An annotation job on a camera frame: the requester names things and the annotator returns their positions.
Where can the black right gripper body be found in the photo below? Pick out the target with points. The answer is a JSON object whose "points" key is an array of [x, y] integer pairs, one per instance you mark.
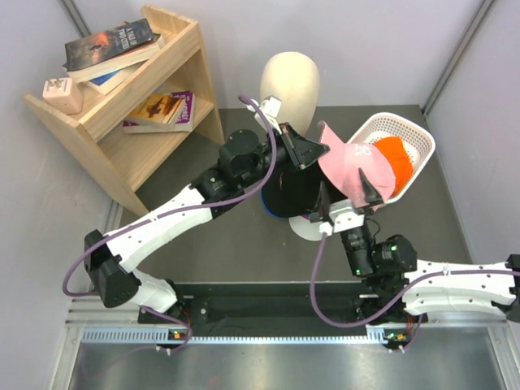
{"points": [[316, 218]]}

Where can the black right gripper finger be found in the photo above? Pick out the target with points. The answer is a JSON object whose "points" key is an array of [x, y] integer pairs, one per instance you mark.
{"points": [[372, 196], [323, 203]]}

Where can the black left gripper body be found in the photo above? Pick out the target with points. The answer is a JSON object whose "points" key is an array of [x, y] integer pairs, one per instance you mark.
{"points": [[284, 131]]}

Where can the black cap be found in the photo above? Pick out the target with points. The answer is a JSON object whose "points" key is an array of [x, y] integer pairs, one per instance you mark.
{"points": [[289, 193]]}

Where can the light pink cap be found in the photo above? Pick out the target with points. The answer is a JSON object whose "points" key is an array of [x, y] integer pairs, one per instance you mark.
{"points": [[341, 165]]}

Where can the orange cap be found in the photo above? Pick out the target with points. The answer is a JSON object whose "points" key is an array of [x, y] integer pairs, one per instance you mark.
{"points": [[392, 148]]}

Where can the blue cap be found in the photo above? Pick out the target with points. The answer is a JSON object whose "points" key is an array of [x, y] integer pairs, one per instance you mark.
{"points": [[266, 208]]}

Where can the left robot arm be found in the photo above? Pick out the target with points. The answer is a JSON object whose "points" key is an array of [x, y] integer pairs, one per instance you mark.
{"points": [[112, 260]]}

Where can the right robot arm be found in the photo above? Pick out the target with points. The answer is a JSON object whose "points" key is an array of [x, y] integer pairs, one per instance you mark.
{"points": [[401, 283]]}

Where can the white perforated basket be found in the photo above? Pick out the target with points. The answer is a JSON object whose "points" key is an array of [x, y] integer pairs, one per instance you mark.
{"points": [[417, 141]]}

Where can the beige mannequin head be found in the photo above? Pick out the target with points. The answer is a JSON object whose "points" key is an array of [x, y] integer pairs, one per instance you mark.
{"points": [[292, 78]]}

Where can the orange purple book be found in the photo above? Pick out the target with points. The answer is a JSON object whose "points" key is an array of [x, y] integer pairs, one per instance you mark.
{"points": [[162, 112]]}

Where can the wooden shelf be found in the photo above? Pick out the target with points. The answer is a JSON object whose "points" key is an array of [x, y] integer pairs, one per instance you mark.
{"points": [[121, 163]]}

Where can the blue cover book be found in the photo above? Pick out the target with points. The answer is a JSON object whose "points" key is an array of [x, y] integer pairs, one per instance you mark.
{"points": [[106, 83]]}

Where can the dark cover paperback book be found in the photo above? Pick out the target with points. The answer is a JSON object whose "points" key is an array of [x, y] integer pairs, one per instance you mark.
{"points": [[111, 50]]}

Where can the pink power adapter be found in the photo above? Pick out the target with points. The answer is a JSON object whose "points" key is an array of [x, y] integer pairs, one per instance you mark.
{"points": [[63, 94]]}

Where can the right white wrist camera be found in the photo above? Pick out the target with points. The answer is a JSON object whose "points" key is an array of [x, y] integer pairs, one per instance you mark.
{"points": [[339, 217]]}

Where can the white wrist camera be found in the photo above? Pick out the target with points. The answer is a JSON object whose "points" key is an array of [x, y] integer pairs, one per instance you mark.
{"points": [[339, 217], [270, 107]]}

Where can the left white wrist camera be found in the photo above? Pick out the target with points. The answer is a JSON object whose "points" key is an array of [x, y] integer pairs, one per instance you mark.
{"points": [[270, 107]]}

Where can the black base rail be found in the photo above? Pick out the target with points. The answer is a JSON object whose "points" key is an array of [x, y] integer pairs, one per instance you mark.
{"points": [[278, 309]]}

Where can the white slotted cable duct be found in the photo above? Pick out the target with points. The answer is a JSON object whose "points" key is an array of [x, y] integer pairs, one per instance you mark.
{"points": [[171, 336]]}

